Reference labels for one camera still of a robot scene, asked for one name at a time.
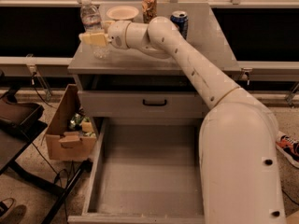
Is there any orange white sneaker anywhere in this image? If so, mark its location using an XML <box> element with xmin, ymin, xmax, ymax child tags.
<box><xmin>276</xmin><ymin>132</ymin><xmax>299</xmax><ymax>168</ymax></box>

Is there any white paper bowl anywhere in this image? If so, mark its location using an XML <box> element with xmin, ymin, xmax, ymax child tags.
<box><xmin>107</xmin><ymin>6</ymin><xmax>139</xmax><ymax>21</ymax></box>

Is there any cardboard box with items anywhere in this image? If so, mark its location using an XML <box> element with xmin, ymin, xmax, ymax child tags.
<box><xmin>45</xmin><ymin>84</ymin><xmax>96</xmax><ymax>161</ymax></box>

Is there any black table stand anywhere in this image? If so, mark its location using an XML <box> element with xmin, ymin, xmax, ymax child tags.
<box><xmin>0</xmin><ymin>70</ymin><xmax>93</xmax><ymax>224</ymax></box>

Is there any blue Pepsi can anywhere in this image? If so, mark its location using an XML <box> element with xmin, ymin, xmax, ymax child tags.
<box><xmin>170</xmin><ymin>10</ymin><xmax>188</xmax><ymax>39</ymax></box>

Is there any dark shoe bottom left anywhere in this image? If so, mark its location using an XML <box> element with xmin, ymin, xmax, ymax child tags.
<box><xmin>0</xmin><ymin>198</ymin><xmax>16</xmax><ymax>219</ymax></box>

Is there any closed drawer with black handle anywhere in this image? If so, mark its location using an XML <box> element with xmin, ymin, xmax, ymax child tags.
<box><xmin>78</xmin><ymin>91</ymin><xmax>208</xmax><ymax>119</ymax></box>

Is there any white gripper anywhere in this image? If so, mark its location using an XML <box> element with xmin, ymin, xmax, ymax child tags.
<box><xmin>78</xmin><ymin>21</ymin><xmax>130</xmax><ymax>49</ymax></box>

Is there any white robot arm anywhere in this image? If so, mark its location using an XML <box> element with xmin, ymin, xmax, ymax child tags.
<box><xmin>79</xmin><ymin>17</ymin><xmax>287</xmax><ymax>224</ymax></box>

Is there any clear plastic water bottle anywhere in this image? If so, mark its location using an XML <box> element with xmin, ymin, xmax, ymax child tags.
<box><xmin>80</xmin><ymin>0</ymin><xmax>108</xmax><ymax>59</ymax></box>

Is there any open grey middle drawer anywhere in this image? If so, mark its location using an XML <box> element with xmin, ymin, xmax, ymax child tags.
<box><xmin>68</xmin><ymin>119</ymin><xmax>205</xmax><ymax>224</ymax></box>

